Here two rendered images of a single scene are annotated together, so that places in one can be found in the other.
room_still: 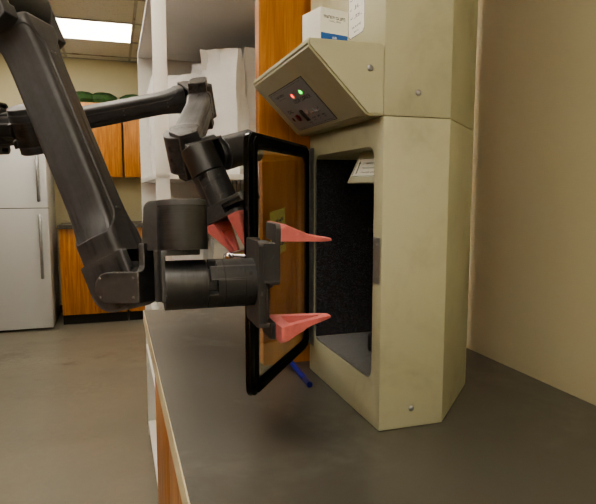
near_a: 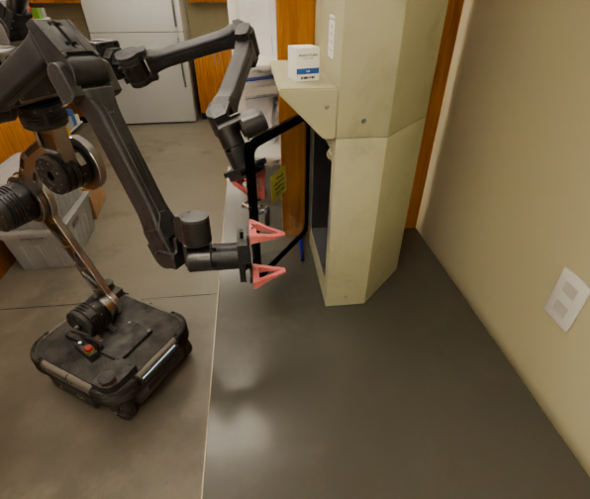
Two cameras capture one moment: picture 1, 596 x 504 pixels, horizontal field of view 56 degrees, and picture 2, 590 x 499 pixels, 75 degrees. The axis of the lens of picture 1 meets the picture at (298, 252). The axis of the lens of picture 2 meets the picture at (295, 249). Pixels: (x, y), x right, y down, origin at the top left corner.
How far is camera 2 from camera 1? 0.42 m
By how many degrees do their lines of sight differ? 31
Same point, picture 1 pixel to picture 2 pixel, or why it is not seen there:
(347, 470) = (296, 335)
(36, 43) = (99, 111)
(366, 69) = (324, 108)
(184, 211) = (193, 229)
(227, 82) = not seen: outside the picture
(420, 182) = (360, 179)
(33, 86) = (103, 138)
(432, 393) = (359, 290)
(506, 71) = (483, 38)
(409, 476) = (326, 345)
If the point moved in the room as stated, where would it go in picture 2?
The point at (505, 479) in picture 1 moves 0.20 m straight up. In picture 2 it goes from (375, 354) to (386, 292)
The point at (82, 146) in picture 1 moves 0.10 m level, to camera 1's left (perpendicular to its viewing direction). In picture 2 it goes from (137, 178) to (92, 173)
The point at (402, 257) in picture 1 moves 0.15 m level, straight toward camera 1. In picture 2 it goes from (344, 224) to (324, 258)
